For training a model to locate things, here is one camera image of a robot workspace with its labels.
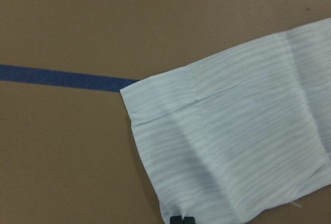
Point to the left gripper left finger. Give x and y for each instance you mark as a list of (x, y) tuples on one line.
[(176, 220)]

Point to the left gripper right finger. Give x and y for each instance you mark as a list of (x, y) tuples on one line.
[(188, 220)]

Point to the light blue button shirt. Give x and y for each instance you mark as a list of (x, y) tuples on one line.
[(239, 132)]

